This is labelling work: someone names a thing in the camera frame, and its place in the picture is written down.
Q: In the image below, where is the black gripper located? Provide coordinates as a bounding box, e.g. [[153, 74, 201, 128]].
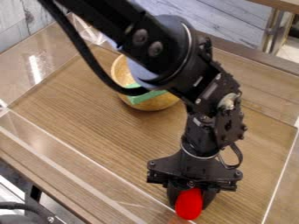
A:
[[147, 145, 243, 209]]

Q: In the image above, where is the red plush fruit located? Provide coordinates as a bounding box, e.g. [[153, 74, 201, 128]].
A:
[[175, 188, 203, 220]]

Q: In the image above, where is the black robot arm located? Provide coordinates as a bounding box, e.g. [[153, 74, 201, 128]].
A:
[[39, 0, 249, 207]]

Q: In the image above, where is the green foam block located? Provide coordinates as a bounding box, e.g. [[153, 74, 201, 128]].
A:
[[126, 90, 166, 105]]

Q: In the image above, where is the wooden bowl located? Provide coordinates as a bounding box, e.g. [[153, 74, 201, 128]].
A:
[[111, 54, 179, 111]]

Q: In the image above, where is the clear acrylic corner stand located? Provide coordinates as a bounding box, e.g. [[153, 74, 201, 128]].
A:
[[72, 15, 107, 46]]

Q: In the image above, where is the clear acrylic tray wall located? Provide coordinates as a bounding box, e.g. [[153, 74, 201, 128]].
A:
[[0, 108, 194, 224]]

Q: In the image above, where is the black cable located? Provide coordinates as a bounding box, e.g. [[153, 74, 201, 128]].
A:
[[36, 0, 151, 97]]

